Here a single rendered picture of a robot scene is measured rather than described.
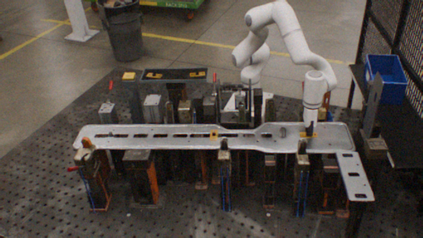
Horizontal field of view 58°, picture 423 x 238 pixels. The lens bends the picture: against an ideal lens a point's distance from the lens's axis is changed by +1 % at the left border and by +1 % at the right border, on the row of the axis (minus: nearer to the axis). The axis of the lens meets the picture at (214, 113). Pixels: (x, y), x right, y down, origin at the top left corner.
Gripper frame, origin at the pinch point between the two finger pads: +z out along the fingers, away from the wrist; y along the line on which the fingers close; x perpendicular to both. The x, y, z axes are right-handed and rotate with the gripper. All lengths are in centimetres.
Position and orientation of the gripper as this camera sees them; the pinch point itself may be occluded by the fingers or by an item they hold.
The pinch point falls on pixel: (309, 130)
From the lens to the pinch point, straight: 191.3
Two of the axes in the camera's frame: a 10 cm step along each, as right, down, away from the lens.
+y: -0.6, 5.9, -8.0
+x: 10.0, -0.1, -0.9
